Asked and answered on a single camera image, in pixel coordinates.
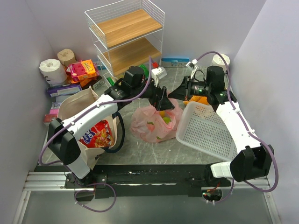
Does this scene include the orange fruit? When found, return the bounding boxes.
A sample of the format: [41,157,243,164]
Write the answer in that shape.
[159,111,165,118]

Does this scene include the green apple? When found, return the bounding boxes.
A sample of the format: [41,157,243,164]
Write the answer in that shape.
[162,117,171,124]

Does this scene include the pink plastic grocery bag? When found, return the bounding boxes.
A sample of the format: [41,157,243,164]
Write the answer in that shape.
[130,98,183,143]

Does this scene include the red yellow snack bag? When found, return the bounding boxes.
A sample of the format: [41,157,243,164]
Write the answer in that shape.
[79,120,114,148]

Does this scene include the beige canvas tote bag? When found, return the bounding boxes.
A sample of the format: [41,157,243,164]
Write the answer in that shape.
[57,85,126,170]

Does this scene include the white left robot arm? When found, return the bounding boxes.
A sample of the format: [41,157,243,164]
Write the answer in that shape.
[47,66,175,181]

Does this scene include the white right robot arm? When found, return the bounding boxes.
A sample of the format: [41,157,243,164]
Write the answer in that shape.
[168,66,275,182]

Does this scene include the orange carrot piece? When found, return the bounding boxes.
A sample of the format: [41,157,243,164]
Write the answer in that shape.
[183,96,209,105]

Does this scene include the blue white tissue box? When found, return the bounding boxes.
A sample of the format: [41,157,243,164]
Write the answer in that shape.
[161,57,190,68]

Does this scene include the white toilet paper roll right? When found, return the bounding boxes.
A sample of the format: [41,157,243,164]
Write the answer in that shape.
[211,54,230,72]

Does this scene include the white toilet paper roll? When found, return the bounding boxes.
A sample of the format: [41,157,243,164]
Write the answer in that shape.
[39,59,67,84]
[211,54,230,72]

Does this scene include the white plastic basket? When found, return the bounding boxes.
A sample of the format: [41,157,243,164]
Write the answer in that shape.
[176,102,237,161]

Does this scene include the green white Chubo bag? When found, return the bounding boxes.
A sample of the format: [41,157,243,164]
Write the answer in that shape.
[109,64,149,87]

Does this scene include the white RIO box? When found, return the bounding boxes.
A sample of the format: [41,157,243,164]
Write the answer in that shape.
[92,77,105,91]

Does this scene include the pink orange snack box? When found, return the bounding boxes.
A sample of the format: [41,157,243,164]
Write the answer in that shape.
[68,59,98,82]

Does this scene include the purple box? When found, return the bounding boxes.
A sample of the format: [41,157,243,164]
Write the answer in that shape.
[46,84,82,97]

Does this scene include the brown toilet paper roll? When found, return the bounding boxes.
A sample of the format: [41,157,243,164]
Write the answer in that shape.
[57,49,77,67]

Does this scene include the red pink box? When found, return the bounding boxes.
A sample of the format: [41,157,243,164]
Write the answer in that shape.
[43,109,59,126]

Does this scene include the white toilet paper roll left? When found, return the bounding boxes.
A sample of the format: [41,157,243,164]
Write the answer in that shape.
[39,59,67,84]

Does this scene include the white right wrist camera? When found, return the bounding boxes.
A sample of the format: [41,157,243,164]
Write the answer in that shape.
[186,59,199,79]

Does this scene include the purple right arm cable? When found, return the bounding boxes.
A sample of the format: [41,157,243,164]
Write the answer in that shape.
[195,51,280,193]

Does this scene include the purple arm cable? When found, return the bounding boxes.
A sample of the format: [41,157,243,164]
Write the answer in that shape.
[38,55,154,166]
[195,51,280,193]

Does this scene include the white wire shelf rack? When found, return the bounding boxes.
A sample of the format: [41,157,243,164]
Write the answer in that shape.
[85,0,165,77]

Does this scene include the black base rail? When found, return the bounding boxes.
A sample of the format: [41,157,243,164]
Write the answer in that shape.
[64,164,231,199]

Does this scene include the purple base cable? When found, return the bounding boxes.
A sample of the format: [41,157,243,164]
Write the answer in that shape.
[74,182,117,213]

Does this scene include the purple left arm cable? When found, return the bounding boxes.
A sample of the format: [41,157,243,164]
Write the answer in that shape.
[38,55,154,166]

